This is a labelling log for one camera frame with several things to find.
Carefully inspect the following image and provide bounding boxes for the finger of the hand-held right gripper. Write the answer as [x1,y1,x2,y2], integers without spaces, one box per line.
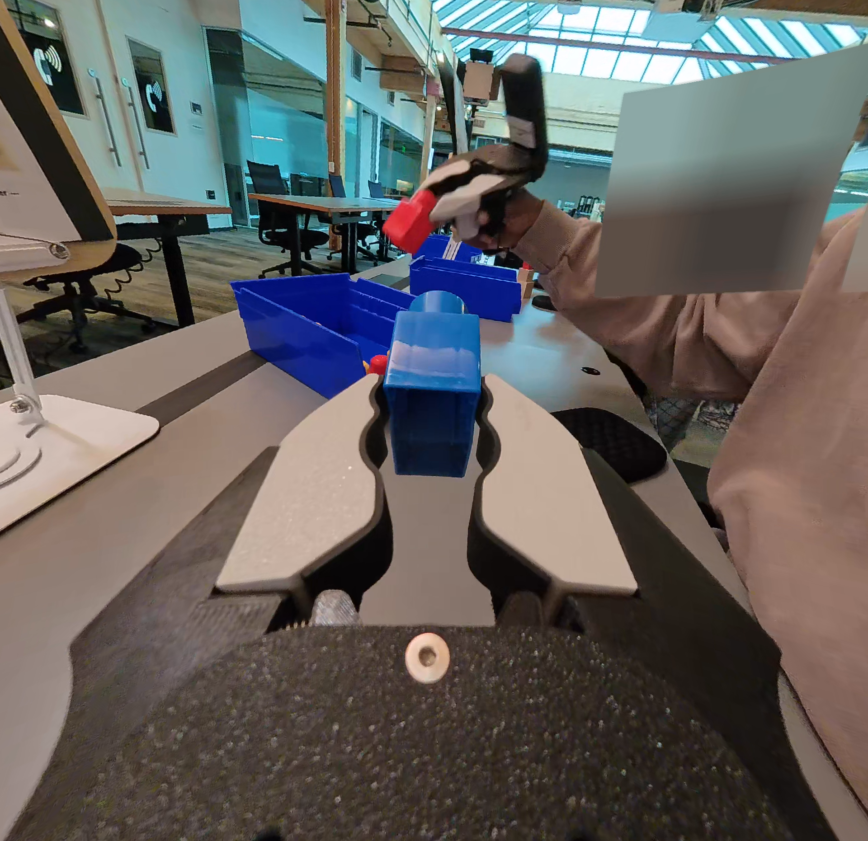
[422,158,486,194]
[429,175,509,224]

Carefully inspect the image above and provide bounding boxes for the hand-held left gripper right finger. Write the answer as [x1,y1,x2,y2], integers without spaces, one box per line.
[468,375,640,599]

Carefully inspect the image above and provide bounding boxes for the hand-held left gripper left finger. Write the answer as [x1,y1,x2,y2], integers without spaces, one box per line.
[213,373,394,598]

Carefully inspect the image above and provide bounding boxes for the blue two-stud block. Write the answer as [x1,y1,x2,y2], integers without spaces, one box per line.
[383,291,484,478]

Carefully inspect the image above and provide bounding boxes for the blue plastic bin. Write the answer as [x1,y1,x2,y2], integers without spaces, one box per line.
[409,234,523,323]
[229,273,416,400]

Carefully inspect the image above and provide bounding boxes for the person's right hand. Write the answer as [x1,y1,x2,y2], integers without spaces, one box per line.
[460,193,545,252]

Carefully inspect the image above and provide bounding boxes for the studio light panel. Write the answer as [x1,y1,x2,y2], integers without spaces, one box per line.
[463,49,503,106]

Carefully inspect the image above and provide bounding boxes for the standing banner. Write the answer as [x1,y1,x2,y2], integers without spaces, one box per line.
[434,41,472,157]

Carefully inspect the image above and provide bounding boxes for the black wrist rest pad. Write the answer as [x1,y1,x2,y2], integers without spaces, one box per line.
[551,407,669,486]

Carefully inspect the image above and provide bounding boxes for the black office chair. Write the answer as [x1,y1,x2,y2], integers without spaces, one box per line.
[329,173,381,262]
[17,241,157,354]
[245,160,330,279]

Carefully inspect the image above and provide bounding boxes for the wooden top desk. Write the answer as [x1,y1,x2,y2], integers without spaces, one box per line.
[248,192,401,276]
[102,189,233,327]

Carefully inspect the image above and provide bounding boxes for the ceiling projector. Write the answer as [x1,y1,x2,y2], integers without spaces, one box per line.
[641,0,725,42]

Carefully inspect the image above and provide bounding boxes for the white document stand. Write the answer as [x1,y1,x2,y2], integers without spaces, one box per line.
[0,231,161,533]

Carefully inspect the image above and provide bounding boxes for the wooden post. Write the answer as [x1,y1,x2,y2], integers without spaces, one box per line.
[324,0,348,252]

